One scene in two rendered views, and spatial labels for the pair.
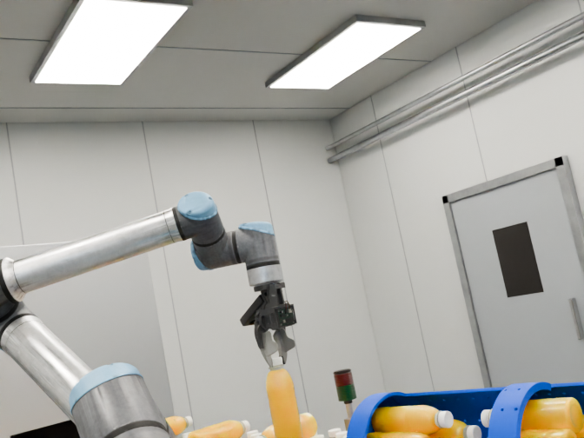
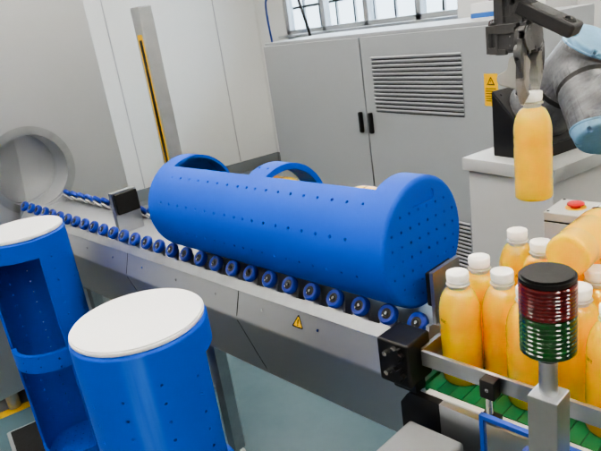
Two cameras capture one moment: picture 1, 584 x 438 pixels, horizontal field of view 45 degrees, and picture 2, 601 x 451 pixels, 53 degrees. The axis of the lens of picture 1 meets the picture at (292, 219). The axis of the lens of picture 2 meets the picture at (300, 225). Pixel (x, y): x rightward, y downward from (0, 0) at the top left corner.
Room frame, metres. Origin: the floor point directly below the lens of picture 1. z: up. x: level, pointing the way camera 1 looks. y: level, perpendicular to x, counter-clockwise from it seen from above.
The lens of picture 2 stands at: (3.05, -0.30, 1.57)
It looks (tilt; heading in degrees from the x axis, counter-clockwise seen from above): 19 degrees down; 183
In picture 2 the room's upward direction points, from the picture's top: 9 degrees counter-clockwise
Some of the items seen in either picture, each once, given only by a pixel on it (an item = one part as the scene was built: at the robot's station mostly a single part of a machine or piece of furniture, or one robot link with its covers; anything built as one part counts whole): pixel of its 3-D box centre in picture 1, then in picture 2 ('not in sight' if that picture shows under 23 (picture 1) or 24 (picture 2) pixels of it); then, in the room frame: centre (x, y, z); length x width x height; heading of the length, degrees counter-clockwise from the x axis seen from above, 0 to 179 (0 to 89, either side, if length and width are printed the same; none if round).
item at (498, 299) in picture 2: not in sight; (503, 329); (2.11, -0.02, 1.00); 0.07 x 0.07 x 0.19
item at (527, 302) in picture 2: (343, 379); (547, 295); (2.43, -0.07, 1.23); 0.06 x 0.06 x 0.04
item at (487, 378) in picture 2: not in sight; (490, 399); (2.22, -0.08, 0.94); 0.03 x 0.02 x 0.08; 45
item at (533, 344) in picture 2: (346, 392); (547, 330); (2.43, -0.07, 1.18); 0.06 x 0.06 x 0.05
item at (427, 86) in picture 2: not in sight; (402, 150); (-0.60, 0.19, 0.72); 2.15 x 0.54 x 1.45; 34
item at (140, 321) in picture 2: not in sight; (137, 319); (1.94, -0.73, 1.03); 0.28 x 0.28 x 0.01
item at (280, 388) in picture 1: (282, 401); (532, 149); (1.88, 0.12, 1.26); 0.07 x 0.07 x 0.19
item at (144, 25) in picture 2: not in sight; (185, 216); (0.62, -0.91, 0.85); 0.06 x 0.06 x 1.70; 45
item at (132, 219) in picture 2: not in sight; (127, 209); (0.97, -1.03, 1.00); 0.10 x 0.04 x 0.15; 135
